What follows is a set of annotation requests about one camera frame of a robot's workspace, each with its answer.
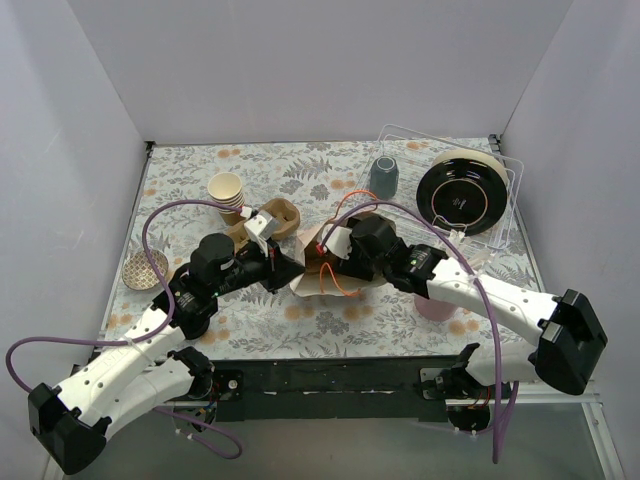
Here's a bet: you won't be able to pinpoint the printed kraft paper bag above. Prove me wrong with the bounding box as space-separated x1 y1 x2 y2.
288 191 381 300

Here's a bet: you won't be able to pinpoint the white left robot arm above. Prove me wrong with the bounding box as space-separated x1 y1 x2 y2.
28 233 305 475

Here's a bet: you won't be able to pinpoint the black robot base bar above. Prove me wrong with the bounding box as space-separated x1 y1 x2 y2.
213 355 497 422

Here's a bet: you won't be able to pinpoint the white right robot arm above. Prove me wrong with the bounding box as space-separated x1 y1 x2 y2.
323 215 608 398

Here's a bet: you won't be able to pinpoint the stacked brown pulp cup carriers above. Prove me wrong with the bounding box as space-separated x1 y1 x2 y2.
225 198 301 251

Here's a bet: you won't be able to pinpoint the stack of brown paper cups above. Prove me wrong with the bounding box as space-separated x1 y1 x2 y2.
207 172 245 226

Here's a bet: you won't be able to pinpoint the pink straw holder cup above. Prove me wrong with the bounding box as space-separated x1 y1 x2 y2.
414 296 458 322

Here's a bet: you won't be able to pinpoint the stack of black cup lids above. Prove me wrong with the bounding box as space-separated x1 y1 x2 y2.
180 317 210 340

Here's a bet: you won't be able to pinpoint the dark teal ceramic cup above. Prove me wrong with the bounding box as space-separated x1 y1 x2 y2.
369 156 399 200

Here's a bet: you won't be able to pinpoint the floral paper table mat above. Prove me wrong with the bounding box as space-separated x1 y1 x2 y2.
107 137 559 361

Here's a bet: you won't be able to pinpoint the patterned ceramic bowl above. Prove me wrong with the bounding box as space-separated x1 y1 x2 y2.
121 250 169 291

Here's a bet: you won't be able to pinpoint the cream ceramic plate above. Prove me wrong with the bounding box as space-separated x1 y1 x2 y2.
431 148 509 187

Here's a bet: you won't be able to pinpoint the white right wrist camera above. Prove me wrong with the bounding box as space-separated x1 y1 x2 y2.
318 224 352 260

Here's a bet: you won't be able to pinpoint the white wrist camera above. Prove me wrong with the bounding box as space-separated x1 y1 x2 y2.
318 224 352 260
242 207 280 246

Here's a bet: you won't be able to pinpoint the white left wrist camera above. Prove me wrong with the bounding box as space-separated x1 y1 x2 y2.
242 207 280 246

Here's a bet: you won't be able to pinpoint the white wire dish rack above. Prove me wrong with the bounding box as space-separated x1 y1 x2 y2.
358 124 524 254

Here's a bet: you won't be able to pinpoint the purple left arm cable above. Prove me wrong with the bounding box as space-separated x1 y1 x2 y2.
5 199 249 396

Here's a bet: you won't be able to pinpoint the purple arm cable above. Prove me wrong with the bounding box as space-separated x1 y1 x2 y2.
317 201 505 465
5 199 249 396

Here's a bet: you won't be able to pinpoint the black plate gold ring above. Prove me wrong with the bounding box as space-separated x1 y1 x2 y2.
415 152 510 237

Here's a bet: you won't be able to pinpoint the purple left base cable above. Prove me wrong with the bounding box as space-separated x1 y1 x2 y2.
154 407 244 460

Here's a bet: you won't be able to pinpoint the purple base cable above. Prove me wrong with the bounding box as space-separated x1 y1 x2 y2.
452 382 521 434
154 407 244 460

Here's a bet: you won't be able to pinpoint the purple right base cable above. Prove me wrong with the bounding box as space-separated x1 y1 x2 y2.
452 382 521 434

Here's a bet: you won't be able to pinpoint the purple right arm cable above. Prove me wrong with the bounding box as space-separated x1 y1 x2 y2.
317 201 505 465

